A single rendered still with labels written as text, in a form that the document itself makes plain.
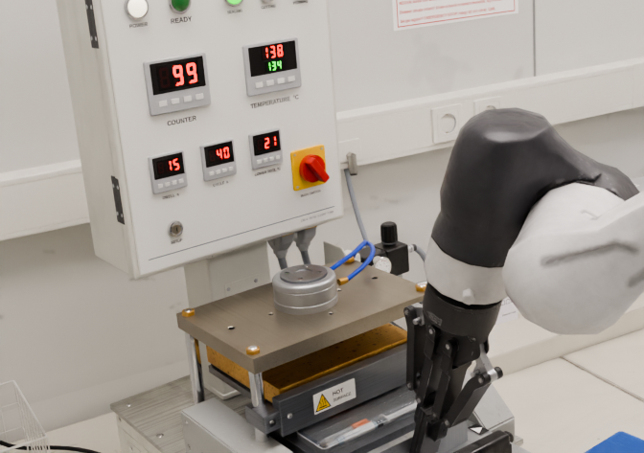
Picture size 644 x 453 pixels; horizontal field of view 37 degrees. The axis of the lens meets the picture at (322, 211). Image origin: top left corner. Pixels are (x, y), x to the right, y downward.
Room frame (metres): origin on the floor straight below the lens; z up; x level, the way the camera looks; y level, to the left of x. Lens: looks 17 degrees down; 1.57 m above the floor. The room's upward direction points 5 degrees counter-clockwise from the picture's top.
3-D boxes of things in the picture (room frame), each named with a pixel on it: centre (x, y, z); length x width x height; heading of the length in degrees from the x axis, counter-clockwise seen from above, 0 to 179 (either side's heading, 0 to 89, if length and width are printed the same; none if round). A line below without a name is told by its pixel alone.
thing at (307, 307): (1.14, 0.03, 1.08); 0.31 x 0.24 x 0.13; 125
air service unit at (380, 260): (1.34, -0.08, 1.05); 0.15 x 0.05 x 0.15; 125
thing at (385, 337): (1.11, 0.02, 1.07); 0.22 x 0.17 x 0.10; 125
